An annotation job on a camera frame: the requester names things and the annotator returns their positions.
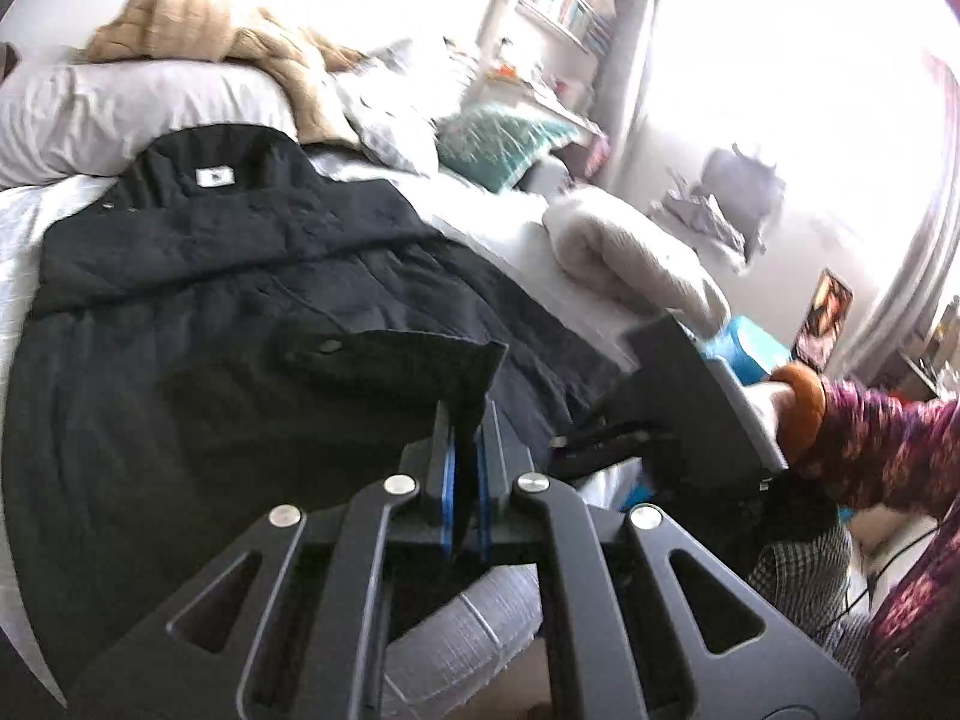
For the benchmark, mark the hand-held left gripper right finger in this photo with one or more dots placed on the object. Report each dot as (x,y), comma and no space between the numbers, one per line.
(486,519)

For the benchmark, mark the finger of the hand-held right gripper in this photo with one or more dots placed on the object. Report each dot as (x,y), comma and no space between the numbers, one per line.
(600,448)

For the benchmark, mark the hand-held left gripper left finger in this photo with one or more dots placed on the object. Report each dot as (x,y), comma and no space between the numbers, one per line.
(448,481)

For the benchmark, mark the black jacket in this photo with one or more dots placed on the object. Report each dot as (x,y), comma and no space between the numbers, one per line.
(225,300)

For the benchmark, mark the person's right forearm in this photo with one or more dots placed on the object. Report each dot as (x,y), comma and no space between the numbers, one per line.
(877,435)

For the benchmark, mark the person's right hand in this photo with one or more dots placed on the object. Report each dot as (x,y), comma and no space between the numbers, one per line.
(765,409)

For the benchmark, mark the blue box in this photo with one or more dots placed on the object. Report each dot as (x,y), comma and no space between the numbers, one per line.
(742,352)

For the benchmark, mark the framed picture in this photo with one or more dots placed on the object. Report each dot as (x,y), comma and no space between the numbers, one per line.
(823,319)

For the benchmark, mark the folded beige blanket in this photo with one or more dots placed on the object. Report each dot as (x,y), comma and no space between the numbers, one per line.
(637,255)

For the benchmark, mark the checked trousers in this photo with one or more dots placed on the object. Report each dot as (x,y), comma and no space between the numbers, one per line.
(799,577)

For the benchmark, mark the white bed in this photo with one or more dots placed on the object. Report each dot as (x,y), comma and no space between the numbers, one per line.
(525,240)

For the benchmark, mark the grey bag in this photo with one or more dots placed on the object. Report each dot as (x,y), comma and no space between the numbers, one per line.
(731,195)

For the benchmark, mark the person's floral top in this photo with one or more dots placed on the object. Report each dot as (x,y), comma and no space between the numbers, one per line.
(919,615)

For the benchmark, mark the teal patterned cushion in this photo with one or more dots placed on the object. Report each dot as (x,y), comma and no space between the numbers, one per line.
(499,139)

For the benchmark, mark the grey patterned pillow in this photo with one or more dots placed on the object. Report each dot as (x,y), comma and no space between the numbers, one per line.
(397,105)

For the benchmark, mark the white pillow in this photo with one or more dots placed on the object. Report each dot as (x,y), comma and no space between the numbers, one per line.
(127,112)

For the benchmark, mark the tan knit blanket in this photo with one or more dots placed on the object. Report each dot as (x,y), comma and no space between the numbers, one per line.
(195,26)

